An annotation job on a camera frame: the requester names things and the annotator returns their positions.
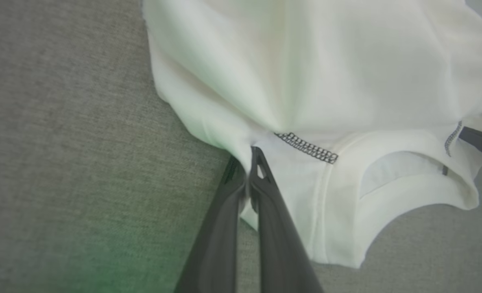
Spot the grey upholstered sofa cushion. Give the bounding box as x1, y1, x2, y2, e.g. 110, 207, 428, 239
0, 0, 482, 293

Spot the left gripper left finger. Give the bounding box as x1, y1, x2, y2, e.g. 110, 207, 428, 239
174, 156, 248, 293

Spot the white garment with grey stitching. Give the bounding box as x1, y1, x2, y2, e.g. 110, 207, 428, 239
142, 0, 482, 269

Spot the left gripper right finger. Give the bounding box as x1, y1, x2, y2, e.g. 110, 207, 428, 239
249, 146, 325, 293

